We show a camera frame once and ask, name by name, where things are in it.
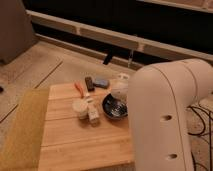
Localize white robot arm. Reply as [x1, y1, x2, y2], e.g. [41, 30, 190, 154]
[111, 59, 213, 171]

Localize white cup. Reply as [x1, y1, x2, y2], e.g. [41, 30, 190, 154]
[72, 99, 88, 119]

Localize small white bottle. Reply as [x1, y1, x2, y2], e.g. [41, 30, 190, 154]
[86, 97, 100, 125]

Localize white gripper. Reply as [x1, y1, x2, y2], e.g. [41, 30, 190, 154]
[111, 73, 130, 101]

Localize yellow-green mat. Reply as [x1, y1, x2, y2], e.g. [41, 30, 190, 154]
[0, 89, 49, 171]

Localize black table leg bracket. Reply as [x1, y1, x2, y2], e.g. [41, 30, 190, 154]
[103, 51, 114, 65]

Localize dark ceramic bowl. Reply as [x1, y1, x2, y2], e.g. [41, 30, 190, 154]
[102, 94, 128, 120]

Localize grey cabinet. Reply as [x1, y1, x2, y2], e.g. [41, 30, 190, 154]
[0, 0, 37, 64]

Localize black cables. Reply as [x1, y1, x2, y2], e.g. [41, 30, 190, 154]
[186, 104, 213, 171]

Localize blue sponge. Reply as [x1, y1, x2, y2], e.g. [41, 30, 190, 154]
[93, 78, 110, 89]

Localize dark brown block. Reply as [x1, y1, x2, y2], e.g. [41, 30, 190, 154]
[85, 77, 95, 91]

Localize wooden slat table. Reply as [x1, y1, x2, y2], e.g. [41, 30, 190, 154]
[38, 83, 133, 171]

